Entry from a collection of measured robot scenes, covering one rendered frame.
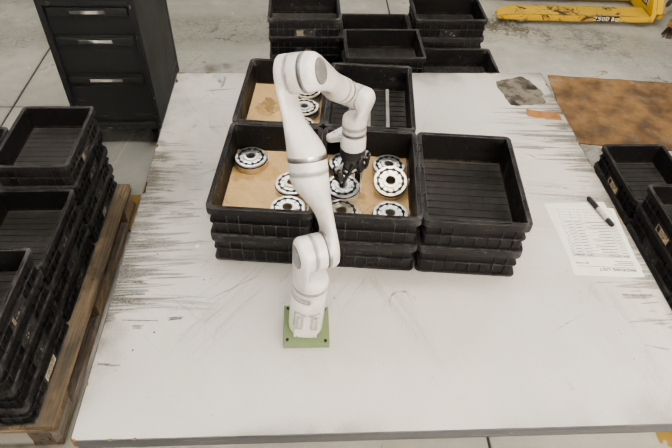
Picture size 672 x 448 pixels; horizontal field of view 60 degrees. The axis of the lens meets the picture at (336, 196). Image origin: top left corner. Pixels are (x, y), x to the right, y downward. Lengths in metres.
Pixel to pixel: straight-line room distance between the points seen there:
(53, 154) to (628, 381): 2.23
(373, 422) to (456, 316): 0.40
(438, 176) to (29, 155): 1.69
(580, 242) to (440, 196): 0.48
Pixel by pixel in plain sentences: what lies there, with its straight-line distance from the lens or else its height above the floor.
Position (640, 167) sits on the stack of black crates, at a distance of 3.16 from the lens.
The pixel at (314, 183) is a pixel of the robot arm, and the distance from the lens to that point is 1.31.
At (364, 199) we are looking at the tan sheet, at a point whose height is 0.83.
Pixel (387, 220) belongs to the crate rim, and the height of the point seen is 0.92.
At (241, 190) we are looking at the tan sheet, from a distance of 1.81.
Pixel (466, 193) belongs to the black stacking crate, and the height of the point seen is 0.83.
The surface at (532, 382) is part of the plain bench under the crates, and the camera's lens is 1.64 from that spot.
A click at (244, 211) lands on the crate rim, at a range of 1.60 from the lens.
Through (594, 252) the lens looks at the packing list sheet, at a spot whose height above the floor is 0.70.
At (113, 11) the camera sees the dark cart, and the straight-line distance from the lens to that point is 2.98.
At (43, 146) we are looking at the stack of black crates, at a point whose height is 0.49.
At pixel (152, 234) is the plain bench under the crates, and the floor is 0.70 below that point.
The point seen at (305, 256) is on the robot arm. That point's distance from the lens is 1.34.
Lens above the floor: 2.06
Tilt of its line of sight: 44 degrees down
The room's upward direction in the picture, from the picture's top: 2 degrees clockwise
